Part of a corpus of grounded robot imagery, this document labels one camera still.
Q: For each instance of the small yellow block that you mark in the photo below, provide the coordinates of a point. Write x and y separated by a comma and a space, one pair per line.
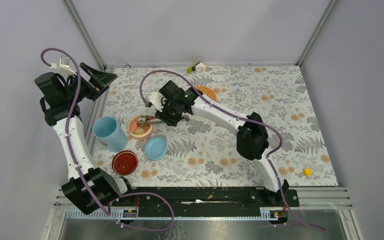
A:
307, 172

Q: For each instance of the green purple white toy block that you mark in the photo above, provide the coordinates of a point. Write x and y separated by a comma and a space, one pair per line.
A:
197, 66

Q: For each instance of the dark red lid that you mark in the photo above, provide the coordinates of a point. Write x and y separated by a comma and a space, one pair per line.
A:
124, 163

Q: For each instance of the woven bamboo plate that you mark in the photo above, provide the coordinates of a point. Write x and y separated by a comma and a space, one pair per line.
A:
206, 91

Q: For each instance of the pink lunch box bowl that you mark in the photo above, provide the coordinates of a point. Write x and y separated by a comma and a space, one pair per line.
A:
132, 125

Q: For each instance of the light blue lid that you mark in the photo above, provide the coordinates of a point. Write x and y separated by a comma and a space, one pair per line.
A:
156, 148

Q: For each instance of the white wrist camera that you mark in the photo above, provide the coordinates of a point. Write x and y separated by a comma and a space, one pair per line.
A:
63, 67
155, 99

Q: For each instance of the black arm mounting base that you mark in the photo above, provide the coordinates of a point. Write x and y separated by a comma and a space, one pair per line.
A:
206, 202

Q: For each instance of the metal serving tongs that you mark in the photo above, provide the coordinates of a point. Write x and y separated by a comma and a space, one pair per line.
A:
156, 121

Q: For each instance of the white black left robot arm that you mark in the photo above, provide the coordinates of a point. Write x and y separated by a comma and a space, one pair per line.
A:
89, 187

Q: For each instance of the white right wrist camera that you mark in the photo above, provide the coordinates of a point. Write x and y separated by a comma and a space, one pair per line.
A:
155, 99

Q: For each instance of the floral patterned table mat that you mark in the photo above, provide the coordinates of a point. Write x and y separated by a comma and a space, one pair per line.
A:
201, 153

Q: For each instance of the beige steamed bun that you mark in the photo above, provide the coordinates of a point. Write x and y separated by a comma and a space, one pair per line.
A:
139, 130

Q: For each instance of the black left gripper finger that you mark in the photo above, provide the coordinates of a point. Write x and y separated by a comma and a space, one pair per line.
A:
102, 80
92, 72

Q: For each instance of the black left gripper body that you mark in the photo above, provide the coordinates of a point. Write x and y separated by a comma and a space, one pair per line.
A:
85, 90

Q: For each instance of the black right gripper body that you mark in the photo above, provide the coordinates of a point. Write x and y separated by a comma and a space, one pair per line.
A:
169, 113

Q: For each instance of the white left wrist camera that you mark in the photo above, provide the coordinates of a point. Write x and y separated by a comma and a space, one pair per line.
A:
63, 67

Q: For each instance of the light blue cup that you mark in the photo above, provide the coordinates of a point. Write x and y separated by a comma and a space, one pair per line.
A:
108, 130

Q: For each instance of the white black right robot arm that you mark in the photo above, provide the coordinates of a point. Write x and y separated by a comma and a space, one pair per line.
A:
252, 139

